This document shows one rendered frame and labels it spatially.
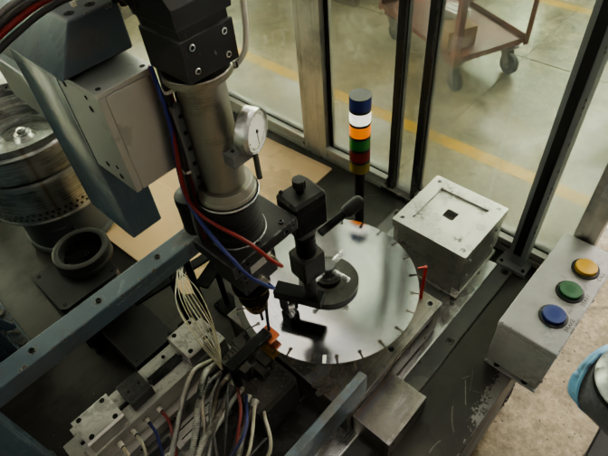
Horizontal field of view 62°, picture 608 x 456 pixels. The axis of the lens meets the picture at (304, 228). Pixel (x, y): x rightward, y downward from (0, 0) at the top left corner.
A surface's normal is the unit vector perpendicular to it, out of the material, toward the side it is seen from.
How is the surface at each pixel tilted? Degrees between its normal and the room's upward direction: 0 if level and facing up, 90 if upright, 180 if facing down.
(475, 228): 0
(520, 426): 0
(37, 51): 59
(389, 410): 0
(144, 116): 90
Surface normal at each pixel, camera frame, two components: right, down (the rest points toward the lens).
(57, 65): -0.62, 0.15
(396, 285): -0.07, -0.68
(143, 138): 0.73, 0.46
